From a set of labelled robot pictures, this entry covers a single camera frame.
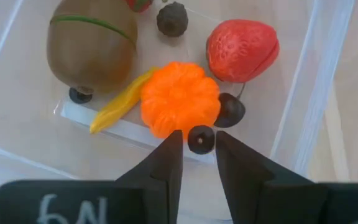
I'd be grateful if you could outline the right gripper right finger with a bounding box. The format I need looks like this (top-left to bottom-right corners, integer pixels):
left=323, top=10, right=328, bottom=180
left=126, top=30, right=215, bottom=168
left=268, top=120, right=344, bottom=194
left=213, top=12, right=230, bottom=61
left=215, top=129, right=329, bottom=224

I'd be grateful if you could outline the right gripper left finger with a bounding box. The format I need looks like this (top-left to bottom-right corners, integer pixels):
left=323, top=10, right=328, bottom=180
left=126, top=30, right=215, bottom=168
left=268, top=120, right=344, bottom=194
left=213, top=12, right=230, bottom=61
left=114, top=129, right=184, bottom=224

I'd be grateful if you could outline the dark toy blueberry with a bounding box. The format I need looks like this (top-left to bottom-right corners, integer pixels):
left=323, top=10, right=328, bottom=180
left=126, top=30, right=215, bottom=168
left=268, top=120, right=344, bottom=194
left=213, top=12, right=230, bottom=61
left=68, top=86, right=93, bottom=105
left=187, top=124, right=216, bottom=156

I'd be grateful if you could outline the orange toy tangerine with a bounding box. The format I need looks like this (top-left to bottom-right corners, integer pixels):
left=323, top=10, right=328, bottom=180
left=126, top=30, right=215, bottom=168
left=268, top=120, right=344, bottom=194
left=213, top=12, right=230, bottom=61
left=140, top=61, right=222, bottom=140

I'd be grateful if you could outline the dark toy cherry with stem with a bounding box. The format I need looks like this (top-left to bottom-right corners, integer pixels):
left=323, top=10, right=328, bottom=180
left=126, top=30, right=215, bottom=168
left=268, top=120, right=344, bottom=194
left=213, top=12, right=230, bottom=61
left=213, top=82, right=247, bottom=129

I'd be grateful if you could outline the yellow toy fruit slice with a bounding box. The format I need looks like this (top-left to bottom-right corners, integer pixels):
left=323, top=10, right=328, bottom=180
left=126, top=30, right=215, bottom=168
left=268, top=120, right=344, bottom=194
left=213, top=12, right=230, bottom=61
left=89, top=67, right=160, bottom=135

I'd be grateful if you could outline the large red toy strawberry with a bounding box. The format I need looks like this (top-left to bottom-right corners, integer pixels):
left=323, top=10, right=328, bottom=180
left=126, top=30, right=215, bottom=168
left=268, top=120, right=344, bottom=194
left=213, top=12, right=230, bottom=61
left=206, top=19, right=280, bottom=84

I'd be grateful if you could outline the brown toy kiwi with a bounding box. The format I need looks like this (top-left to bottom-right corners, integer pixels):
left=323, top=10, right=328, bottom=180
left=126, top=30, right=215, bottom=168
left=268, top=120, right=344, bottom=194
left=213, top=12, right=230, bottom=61
left=46, top=0, right=139, bottom=96

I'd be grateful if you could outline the clear plastic tupperware container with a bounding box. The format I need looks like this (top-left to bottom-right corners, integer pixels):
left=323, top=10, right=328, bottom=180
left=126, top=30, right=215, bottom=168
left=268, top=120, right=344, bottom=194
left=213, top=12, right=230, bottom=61
left=0, top=0, right=358, bottom=224

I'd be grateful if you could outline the dark toy blackberry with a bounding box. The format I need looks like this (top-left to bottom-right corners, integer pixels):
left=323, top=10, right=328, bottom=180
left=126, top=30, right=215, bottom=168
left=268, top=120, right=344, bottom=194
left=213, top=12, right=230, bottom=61
left=156, top=1, right=190, bottom=38

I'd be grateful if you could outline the small red toy strawberry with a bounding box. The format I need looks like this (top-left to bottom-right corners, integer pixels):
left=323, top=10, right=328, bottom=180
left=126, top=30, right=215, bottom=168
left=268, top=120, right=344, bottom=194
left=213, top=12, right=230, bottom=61
left=125, top=0, right=154, bottom=13

